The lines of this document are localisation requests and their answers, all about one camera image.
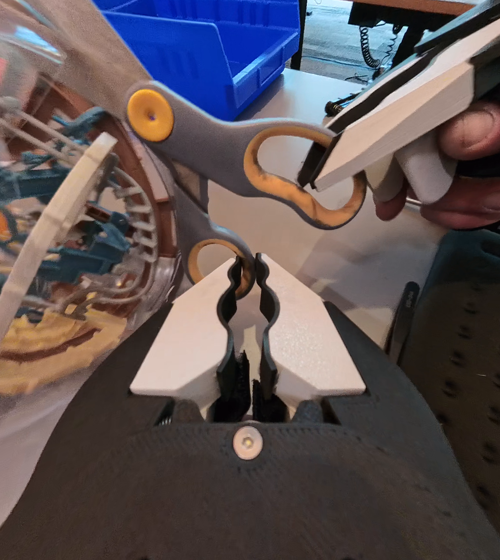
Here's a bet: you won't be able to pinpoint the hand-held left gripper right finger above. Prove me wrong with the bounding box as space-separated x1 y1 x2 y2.
254 251 366 421

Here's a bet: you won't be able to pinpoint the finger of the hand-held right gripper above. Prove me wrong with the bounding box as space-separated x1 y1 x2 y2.
297 55 475 193
413 0 500 66

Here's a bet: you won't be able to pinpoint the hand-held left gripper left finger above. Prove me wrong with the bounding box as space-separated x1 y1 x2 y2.
130 256 251 421

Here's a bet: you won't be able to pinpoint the clear maze ball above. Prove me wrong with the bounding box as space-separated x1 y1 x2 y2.
0 0 185 442

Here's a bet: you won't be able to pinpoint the grey and yellow scissors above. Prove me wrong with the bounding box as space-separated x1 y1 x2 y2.
42 0 367 299

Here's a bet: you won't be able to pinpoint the person's right hand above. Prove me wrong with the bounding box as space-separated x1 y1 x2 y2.
375 101 500 230

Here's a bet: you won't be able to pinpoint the long black tweezers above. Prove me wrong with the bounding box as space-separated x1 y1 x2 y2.
385 281 421 364

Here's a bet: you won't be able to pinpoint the black dimpled foam pad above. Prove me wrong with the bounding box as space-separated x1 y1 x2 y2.
401 230 500 560

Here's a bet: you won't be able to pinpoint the blue plastic bin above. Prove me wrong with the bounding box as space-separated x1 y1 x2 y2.
92 0 301 122

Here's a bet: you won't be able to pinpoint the black coiled cable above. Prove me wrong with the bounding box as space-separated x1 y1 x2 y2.
359 24 404 71

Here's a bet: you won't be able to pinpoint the black metal post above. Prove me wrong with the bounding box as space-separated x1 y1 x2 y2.
291 0 307 70

